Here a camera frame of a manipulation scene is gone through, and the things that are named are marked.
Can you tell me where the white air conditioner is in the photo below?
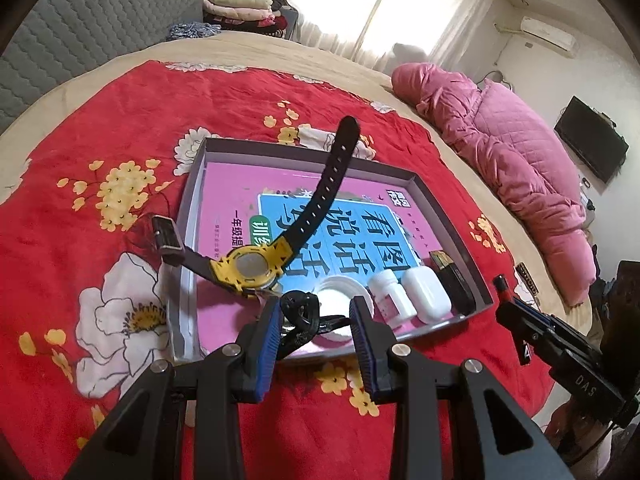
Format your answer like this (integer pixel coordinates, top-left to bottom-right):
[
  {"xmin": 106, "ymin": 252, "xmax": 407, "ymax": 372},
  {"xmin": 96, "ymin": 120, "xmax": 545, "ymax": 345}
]
[{"xmin": 519, "ymin": 16, "xmax": 578, "ymax": 52}]

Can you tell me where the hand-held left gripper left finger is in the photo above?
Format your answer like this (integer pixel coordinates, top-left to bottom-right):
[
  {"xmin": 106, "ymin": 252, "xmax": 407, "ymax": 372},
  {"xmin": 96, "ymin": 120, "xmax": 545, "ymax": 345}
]
[{"xmin": 62, "ymin": 297, "xmax": 283, "ymax": 480}]

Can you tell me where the pink quilt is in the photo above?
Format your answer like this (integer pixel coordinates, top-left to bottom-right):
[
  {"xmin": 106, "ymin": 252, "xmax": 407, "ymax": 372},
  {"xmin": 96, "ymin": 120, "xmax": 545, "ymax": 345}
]
[{"xmin": 391, "ymin": 62, "xmax": 598, "ymax": 306}]

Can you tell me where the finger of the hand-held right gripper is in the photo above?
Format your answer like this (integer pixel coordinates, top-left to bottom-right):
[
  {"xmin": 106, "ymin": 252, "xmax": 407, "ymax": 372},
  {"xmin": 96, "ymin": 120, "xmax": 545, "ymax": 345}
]
[
  {"xmin": 512, "ymin": 297, "xmax": 602, "ymax": 359},
  {"xmin": 495, "ymin": 302, "xmax": 568, "ymax": 370}
]

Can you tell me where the white earbuds case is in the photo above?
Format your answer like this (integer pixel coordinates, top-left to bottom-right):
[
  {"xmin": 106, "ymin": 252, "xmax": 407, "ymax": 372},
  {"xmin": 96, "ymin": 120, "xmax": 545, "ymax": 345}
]
[{"xmin": 401, "ymin": 267, "xmax": 452, "ymax": 324}]

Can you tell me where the grey cloth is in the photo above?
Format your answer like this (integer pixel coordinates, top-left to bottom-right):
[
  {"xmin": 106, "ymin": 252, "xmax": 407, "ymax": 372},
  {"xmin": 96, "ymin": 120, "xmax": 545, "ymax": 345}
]
[{"xmin": 391, "ymin": 42, "xmax": 428, "ymax": 66}]

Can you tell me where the shallow cardboard box tray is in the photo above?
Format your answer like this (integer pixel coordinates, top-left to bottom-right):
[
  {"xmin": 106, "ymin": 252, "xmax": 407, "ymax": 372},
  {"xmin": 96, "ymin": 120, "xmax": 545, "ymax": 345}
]
[{"xmin": 167, "ymin": 136, "xmax": 496, "ymax": 366}]

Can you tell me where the pink and blue book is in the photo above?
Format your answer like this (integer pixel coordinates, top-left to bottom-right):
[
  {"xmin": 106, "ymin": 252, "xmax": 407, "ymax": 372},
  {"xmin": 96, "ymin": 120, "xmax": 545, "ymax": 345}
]
[{"xmin": 192, "ymin": 162, "xmax": 471, "ymax": 356}]

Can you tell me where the black looped cord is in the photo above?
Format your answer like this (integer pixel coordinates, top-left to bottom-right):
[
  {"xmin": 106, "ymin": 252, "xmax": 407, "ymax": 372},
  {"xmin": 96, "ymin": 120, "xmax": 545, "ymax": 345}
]
[{"xmin": 277, "ymin": 291, "xmax": 351, "ymax": 356}]

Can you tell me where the blue patterned cloth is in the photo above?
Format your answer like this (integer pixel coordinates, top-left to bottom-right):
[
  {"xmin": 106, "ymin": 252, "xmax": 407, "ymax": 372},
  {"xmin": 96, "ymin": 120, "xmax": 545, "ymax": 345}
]
[{"xmin": 167, "ymin": 21, "xmax": 221, "ymax": 41}]

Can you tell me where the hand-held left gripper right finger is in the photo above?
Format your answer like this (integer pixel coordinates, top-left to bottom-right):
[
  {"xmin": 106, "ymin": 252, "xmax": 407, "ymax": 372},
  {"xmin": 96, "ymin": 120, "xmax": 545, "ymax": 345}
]
[{"xmin": 348, "ymin": 296, "xmax": 576, "ymax": 480}]

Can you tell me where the white round lid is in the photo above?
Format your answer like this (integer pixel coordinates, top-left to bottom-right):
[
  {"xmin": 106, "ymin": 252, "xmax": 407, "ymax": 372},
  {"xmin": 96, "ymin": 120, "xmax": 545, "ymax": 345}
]
[{"xmin": 312, "ymin": 276, "xmax": 375, "ymax": 346}]

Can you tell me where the red floral blanket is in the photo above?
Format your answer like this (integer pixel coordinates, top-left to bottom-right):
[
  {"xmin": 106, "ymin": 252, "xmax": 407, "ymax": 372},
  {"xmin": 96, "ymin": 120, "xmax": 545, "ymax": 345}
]
[{"xmin": 0, "ymin": 59, "xmax": 558, "ymax": 480}]

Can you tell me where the black television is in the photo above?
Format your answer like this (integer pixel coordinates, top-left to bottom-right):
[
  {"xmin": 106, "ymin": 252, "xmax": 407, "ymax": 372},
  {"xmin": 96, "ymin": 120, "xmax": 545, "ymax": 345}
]
[{"xmin": 554, "ymin": 95, "xmax": 630, "ymax": 185}]

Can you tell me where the grey quilted headboard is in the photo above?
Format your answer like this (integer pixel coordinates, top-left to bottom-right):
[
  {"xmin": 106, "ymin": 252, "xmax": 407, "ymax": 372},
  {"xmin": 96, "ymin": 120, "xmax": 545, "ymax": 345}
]
[{"xmin": 0, "ymin": 0, "xmax": 211, "ymax": 133}]

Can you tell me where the stack of folded clothes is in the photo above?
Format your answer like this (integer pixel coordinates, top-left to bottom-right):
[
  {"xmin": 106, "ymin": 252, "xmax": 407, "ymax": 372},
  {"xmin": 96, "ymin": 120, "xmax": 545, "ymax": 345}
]
[{"xmin": 202, "ymin": 0, "xmax": 301, "ymax": 38}]

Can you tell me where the looped wall cable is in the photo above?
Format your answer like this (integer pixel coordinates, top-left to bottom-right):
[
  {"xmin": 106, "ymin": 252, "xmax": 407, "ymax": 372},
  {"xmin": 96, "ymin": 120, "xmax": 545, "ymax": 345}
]
[{"xmin": 482, "ymin": 71, "xmax": 516, "ymax": 92}]

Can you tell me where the black gold small bar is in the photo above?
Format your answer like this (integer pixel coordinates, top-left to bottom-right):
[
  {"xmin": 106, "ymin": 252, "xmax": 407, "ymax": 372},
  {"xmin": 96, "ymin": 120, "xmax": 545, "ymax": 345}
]
[{"xmin": 517, "ymin": 262, "xmax": 540, "ymax": 306}]

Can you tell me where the small white pill bottle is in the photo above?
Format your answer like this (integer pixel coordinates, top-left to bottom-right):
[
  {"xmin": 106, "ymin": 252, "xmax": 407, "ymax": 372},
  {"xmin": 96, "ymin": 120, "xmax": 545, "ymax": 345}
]
[{"xmin": 368, "ymin": 270, "xmax": 418, "ymax": 330}]

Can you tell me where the white curtain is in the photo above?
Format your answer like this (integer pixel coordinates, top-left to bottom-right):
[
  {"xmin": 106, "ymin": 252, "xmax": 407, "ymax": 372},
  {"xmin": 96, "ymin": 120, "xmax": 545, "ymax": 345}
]
[{"xmin": 285, "ymin": 0, "xmax": 501, "ymax": 76}]

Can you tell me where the yellow and black wristwatch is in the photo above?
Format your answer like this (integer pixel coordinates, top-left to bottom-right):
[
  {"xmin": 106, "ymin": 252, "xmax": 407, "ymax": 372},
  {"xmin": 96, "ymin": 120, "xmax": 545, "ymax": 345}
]
[{"xmin": 150, "ymin": 115, "xmax": 362, "ymax": 301}]

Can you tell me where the black and gold lighter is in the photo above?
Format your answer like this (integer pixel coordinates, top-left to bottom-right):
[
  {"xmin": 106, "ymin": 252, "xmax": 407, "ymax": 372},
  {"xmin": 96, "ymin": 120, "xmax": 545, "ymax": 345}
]
[{"xmin": 429, "ymin": 250, "xmax": 477, "ymax": 316}]

